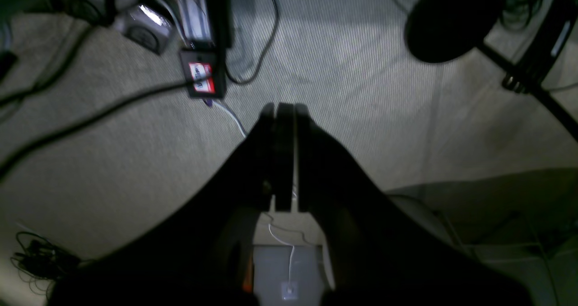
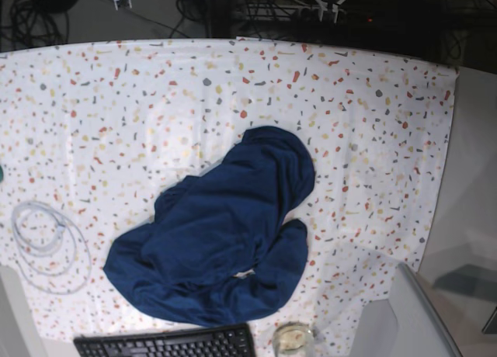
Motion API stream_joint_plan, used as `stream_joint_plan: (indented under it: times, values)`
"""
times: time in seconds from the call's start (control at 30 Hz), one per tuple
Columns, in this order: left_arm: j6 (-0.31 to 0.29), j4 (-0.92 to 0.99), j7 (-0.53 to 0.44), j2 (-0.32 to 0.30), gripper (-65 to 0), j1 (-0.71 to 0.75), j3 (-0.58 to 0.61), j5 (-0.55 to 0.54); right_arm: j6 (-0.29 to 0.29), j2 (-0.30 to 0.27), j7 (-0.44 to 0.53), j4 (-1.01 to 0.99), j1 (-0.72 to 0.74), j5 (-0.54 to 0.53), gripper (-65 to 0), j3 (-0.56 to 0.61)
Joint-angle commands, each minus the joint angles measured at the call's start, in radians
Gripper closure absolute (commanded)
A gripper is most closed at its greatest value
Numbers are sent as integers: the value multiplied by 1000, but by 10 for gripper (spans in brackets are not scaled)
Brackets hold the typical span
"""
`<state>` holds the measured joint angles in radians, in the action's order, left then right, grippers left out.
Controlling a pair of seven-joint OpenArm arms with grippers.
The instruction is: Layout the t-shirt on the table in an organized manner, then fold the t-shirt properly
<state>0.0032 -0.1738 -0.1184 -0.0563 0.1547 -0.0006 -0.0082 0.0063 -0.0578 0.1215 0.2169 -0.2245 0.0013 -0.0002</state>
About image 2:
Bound clear glass jar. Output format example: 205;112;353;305
273;322;315;357

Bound grey monitor edge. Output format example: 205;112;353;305
388;264;461;357

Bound black computer keyboard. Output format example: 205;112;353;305
73;324;255;357

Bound dark blue t-shirt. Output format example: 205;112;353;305
103;127;315;327

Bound coiled white cable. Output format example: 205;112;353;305
10;200;93;296

